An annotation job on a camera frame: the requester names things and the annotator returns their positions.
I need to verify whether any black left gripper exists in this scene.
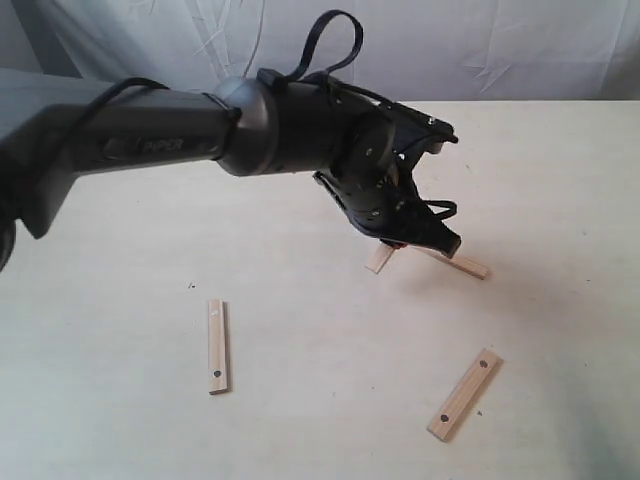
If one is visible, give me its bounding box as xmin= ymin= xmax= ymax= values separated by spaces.
xmin=314 ymin=164 xmax=460 ymax=258

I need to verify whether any plain wooden stick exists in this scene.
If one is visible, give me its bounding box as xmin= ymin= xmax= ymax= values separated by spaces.
xmin=426 ymin=250 xmax=491 ymax=280
xmin=365 ymin=243 xmax=396 ymax=274

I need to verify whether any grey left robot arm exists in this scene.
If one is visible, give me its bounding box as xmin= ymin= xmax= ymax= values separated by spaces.
xmin=1 ymin=69 xmax=461 ymax=260

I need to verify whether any white backdrop cloth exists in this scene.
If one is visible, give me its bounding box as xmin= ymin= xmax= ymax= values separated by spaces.
xmin=1 ymin=1 xmax=639 ymax=100

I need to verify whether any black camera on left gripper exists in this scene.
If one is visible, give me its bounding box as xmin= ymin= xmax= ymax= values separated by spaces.
xmin=380 ymin=102 xmax=459 ymax=155

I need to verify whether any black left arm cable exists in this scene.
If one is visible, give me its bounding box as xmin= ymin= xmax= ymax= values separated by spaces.
xmin=292 ymin=10 xmax=365 ymax=81

